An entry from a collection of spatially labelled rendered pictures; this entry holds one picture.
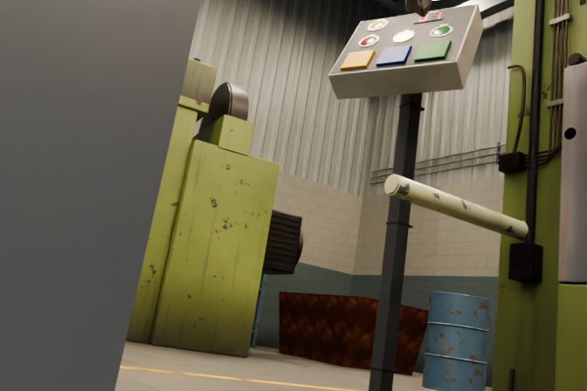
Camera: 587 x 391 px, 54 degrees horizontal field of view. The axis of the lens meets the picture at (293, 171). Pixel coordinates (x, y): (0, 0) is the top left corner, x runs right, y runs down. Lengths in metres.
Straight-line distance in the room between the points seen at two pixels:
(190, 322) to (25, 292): 5.39
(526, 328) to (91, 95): 1.29
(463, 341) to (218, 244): 2.46
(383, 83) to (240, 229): 4.46
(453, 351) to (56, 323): 5.51
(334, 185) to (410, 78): 9.49
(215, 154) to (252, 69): 4.72
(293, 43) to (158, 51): 10.76
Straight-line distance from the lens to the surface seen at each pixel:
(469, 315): 5.77
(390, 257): 1.45
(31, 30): 0.29
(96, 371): 0.31
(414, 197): 1.21
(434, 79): 1.46
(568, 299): 1.20
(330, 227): 10.78
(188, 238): 5.65
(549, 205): 1.50
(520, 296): 1.50
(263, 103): 10.33
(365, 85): 1.52
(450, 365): 5.75
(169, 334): 5.61
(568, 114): 1.30
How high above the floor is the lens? 0.30
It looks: 15 degrees up
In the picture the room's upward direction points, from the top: 9 degrees clockwise
